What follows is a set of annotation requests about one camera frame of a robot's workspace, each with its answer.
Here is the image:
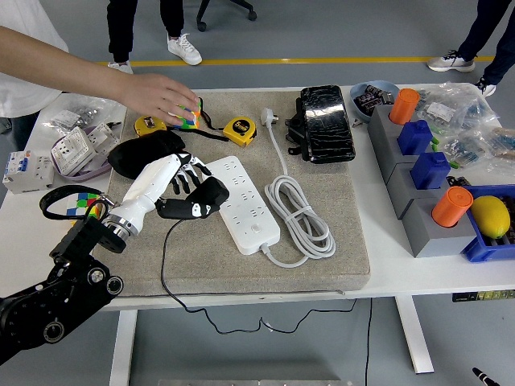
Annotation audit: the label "person's right hand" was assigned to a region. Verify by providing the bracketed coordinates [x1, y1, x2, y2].
[120, 73, 199, 126]

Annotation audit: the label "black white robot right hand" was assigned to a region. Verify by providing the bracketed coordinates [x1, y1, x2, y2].
[471, 367, 496, 386]

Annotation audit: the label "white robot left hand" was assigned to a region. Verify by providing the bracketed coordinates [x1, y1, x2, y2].
[112, 151, 221, 232]

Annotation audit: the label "large colourful puzzle cube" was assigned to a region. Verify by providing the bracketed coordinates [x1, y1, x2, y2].
[167, 98, 203, 130]

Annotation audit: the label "black power adapter plug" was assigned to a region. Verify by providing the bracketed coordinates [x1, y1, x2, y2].
[187, 178, 231, 208]

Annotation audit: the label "white power strip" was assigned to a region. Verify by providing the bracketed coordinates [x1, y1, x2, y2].
[207, 155, 282, 256]

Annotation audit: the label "small yellow tape measure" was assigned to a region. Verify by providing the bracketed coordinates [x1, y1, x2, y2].
[133, 115, 167, 140]

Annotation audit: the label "black cloth pouch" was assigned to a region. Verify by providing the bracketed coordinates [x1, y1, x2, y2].
[107, 130, 190, 181]

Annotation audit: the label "person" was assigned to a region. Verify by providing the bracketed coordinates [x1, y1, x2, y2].
[0, 35, 69, 150]
[426, 0, 515, 98]
[106, 0, 203, 76]

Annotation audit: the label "purple flat band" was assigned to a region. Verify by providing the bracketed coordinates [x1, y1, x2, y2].
[54, 123, 117, 184]

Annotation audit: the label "white socket module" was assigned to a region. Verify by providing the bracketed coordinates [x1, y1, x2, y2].
[51, 126, 97, 177]
[86, 121, 122, 156]

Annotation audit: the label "small colourful puzzle cube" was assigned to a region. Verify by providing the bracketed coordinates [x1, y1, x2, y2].
[66, 191, 112, 224]

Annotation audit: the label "white table leg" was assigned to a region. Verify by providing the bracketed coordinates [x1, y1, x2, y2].
[393, 296, 435, 375]
[109, 310, 138, 386]

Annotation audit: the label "clear bag metal parts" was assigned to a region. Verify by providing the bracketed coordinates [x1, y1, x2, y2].
[46, 92, 128, 133]

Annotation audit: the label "black table control panel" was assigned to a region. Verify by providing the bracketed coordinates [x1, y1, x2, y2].
[451, 289, 515, 303]

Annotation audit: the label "black office chair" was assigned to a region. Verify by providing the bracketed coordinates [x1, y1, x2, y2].
[196, 0, 258, 32]

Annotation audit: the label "white circuit breaker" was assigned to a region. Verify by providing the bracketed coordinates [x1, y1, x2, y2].
[2, 148, 56, 195]

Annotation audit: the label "blue plastic bin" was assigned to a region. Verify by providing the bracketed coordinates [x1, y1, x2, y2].
[460, 184, 515, 264]

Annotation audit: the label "grey slotted block holder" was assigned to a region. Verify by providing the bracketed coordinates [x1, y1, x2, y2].
[368, 105, 482, 259]

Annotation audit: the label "yellow lemon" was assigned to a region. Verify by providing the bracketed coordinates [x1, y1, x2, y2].
[470, 195, 512, 239]

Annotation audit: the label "orange cylinder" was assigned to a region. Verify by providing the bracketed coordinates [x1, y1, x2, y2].
[388, 88, 421, 125]
[431, 186, 475, 228]

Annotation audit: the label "black glossy cracked case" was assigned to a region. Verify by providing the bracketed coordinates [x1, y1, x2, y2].
[300, 84, 357, 164]

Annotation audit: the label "grey-brown mat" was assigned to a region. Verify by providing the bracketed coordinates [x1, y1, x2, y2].
[87, 90, 373, 299]

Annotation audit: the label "light blue bowl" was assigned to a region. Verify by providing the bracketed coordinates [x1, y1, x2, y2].
[349, 80, 401, 124]

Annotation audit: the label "blue block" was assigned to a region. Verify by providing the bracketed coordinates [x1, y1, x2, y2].
[397, 119, 435, 157]
[410, 151, 451, 191]

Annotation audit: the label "black electronic parts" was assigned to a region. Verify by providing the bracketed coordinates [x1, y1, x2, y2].
[357, 84, 398, 112]

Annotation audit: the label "clear bag blue parts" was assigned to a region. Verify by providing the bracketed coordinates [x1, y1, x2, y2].
[436, 128, 490, 168]

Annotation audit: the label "clear bag brown parts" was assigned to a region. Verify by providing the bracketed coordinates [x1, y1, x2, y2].
[482, 127, 515, 166]

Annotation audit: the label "clear bag white label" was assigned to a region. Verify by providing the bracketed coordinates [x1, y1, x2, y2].
[418, 82, 502, 132]

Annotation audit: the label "thin black adapter cord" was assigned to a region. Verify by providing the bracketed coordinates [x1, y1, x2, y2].
[160, 219, 359, 336]

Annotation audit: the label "yellow tape measure black strap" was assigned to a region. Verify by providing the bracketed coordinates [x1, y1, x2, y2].
[197, 105, 258, 148]

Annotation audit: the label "white power strip cable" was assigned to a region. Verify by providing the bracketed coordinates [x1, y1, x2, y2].
[260, 106, 337, 268]

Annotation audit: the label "hanging black cable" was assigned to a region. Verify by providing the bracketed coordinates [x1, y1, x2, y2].
[364, 298, 373, 386]

